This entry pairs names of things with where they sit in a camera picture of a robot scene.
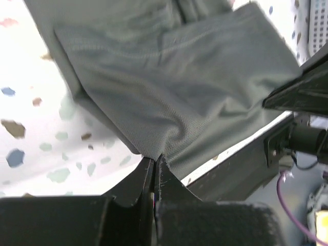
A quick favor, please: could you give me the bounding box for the dark grey t shirt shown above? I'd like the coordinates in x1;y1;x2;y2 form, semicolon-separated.
26;1;302;178

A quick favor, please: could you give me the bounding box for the white perforated laundry basket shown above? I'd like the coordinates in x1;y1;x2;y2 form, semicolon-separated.
308;0;328;56

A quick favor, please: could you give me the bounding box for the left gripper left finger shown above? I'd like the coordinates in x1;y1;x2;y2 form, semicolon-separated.
1;158;155;245

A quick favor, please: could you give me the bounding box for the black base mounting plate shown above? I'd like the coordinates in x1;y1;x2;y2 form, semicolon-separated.
181;112;307;201

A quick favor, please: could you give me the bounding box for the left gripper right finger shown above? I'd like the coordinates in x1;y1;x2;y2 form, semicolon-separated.
155;155;282;246

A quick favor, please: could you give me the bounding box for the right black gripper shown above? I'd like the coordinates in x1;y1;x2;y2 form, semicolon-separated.
262;55;327;168

